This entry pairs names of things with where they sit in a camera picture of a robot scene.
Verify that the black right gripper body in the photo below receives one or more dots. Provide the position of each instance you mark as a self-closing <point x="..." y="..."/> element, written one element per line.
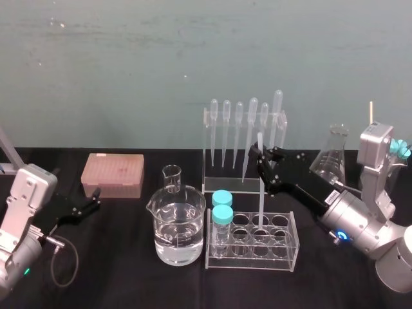
<point x="305" y="183"/>

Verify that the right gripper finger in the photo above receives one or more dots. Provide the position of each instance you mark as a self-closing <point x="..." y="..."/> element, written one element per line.
<point x="286" y="156"/>
<point x="265" y="170"/>

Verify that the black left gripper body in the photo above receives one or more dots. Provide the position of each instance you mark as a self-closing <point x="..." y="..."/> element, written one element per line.
<point x="59" y="210"/>

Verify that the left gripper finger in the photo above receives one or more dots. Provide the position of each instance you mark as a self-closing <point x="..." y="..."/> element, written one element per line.
<point x="87" y="210"/>
<point x="93" y="197"/>

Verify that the clear stirring rod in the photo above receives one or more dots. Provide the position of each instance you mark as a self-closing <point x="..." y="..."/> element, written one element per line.
<point x="262" y="202"/>

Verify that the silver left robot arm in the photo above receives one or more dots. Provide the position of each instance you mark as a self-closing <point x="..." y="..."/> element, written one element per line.
<point x="19" y="206"/>

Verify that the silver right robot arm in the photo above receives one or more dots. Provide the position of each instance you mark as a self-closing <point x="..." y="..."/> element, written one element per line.
<point x="363" y="222"/>

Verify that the pink pipette tip box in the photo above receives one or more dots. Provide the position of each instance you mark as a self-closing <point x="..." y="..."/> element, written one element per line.
<point x="112" y="172"/>

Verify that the clear glass conical flask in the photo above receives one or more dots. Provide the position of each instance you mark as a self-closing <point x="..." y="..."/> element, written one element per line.
<point x="333" y="157"/>

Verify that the clear acrylic pipette stand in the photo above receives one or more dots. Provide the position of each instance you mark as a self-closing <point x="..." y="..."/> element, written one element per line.
<point x="225" y="185"/>

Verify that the long clear plastic pipette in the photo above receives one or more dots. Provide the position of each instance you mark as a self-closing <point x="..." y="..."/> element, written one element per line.
<point x="251" y="128"/>

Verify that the large clear plastic pipette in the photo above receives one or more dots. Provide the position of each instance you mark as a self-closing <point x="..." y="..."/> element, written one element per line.
<point x="277" y="109"/>

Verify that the teal capped sample tube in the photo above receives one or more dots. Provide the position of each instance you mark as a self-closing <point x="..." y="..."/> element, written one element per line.
<point x="222" y="197"/>
<point x="222" y="215"/>

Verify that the grey metal stand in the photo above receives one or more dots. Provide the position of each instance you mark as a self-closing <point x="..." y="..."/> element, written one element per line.
<point x="11" y="151"/>

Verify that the clear acrylic tube rack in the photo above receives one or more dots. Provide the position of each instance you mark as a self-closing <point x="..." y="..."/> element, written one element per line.
<point x="277" y="257"/>

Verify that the small glass beaker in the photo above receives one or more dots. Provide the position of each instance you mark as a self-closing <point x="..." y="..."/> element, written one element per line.
<point x="171" y="180"/>

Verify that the black table cloth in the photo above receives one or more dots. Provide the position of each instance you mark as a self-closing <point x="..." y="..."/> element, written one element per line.
<point x="128" y="283"/>

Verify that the large glass beaker with water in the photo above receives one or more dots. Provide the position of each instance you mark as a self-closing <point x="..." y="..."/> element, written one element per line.
<point x="177" y="231"/>

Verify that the thin wooden stick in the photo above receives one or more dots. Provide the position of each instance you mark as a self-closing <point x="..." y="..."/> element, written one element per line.
<point x="371" y="112"/>

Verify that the teal plastic caps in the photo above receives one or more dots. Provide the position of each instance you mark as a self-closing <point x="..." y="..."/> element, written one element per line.
<point x="397" y="147"/>

